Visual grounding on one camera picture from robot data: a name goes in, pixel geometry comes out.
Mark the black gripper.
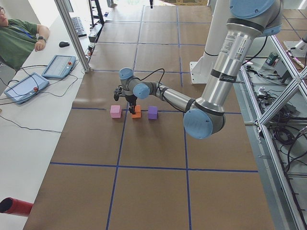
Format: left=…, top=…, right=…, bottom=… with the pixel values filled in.
left=125, top=93, right=137, bottom=115

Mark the orange foam block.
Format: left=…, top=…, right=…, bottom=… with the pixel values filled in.
left=131, top=105, right=142, bottom=118

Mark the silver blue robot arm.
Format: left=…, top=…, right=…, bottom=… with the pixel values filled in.
left=114, top=0, right=283, bottom=139

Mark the person's hand with watch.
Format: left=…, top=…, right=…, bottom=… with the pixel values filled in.
left=35, top=39, right=46, bottom=52

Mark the pink foam block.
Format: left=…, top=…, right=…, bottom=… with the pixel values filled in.
left=110, top=105, right=122, bottom=118

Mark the purple foam block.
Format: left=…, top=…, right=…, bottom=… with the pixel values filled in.
left=147, top=106, right=158, bottom=120

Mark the blue teach pendant far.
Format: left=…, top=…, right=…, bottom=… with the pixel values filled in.
left=42, top=55, right=76, bottom=79

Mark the blue teach pendant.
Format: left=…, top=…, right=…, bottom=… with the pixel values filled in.
left=42, top=55, right=76, bottom=79
left=4, top=72, right=49, bottom=104

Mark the black computer mouse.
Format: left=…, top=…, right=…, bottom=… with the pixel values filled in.
left=59, top=41, right=70, bottom=48

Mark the black keyboard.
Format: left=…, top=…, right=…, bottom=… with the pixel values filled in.
left=71, top=17, right=87, bottom=37

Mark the blue teach pendant near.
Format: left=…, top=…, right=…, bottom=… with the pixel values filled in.
left=4, top=72, right=49, bottom=104

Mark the person in green shirt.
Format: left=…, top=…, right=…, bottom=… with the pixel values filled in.
left=0, top=7, right=50, bottom=70

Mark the green power device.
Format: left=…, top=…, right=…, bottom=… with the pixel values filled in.
left=265, top=52, right=278, bottom=66

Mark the red tube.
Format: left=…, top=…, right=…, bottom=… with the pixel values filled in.
left=0, top=197, right=33, bottom=217

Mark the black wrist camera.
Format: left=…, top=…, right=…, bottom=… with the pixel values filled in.
left=113, top=85, right=125, bottom=101

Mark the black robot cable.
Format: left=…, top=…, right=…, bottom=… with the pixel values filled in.
left=139, top=69, right=166, bottom=96

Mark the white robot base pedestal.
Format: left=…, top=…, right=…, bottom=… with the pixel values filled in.
left=190, top=0, right=231, bottom=84

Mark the aluminium frame post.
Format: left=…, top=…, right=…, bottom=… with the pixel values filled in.
left=54, top=0, right=90, bottom=73

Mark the aluminium frame rail right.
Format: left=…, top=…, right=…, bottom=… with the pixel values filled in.
left=235, top=30, right=307, bottom=230

